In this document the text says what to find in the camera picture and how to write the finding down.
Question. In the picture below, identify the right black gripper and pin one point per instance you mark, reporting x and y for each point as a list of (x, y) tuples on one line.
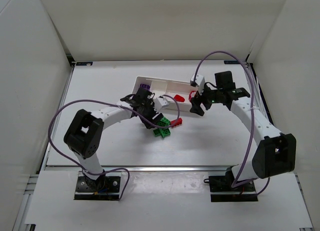
[(202, 99)]

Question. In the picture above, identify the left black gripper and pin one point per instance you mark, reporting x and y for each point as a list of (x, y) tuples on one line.
[(151, 116)]

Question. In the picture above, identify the purple curved lego brick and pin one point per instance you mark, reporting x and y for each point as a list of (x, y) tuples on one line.
[(145, 86)]

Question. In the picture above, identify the green lego plate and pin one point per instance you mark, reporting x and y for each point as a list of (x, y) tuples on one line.
[(164, 122)]

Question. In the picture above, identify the red rounded lego brick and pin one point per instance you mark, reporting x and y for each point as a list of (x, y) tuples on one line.
[(192, 94)]

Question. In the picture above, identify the red sloped lego brick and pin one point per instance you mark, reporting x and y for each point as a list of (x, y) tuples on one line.
[(179, 98)]

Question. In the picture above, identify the green small lego brick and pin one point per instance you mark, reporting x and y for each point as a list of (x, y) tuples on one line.
[(156, 132), (164, 132)]

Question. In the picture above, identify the white three-compartment tray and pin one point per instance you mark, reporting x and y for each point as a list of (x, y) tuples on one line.
[(161, 86)]

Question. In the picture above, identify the red long lego brick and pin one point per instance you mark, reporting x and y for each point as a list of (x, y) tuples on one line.
[(176, 122)]

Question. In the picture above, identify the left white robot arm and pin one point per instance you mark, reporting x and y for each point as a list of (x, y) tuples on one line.
[(85, 131)]

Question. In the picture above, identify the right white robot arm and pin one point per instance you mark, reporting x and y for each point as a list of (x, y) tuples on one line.
[(270, 152)]

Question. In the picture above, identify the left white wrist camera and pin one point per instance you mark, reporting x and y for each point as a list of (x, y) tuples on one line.
[(160, 103)]

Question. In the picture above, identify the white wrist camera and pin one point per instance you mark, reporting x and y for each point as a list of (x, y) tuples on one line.
[(160, 103), (197, 80)]

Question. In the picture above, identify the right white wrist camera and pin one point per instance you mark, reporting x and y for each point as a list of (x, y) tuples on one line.
[(197, 80)]

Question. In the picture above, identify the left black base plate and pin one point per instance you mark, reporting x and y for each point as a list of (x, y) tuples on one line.
[(106, 188)]

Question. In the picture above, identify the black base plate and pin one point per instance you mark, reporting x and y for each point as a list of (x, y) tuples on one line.
[(106, 188), (221, 191)]

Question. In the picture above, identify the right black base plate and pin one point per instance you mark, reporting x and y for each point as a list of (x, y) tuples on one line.
[(221, 191)]

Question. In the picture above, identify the aluminium frame rail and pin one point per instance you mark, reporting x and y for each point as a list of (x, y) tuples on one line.
[(148, 168)]

